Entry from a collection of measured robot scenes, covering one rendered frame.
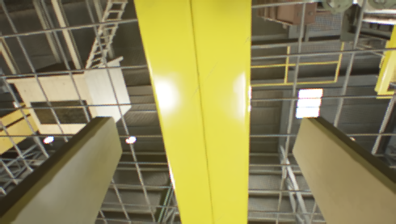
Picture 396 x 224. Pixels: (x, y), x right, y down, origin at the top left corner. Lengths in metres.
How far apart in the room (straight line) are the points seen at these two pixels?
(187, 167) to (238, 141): 0.07
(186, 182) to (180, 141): 0.06
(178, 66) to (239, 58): 0.06
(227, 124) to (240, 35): 0.09
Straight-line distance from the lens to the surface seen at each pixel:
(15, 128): 14.18
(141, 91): 12.04
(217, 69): 0.19
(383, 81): 1.93
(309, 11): 1.90
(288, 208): 11.97
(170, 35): 0.19
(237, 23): 0.19
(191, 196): 0.30
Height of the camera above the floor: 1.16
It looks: 27 degrees up
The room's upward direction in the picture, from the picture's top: 174 degrees clockwise
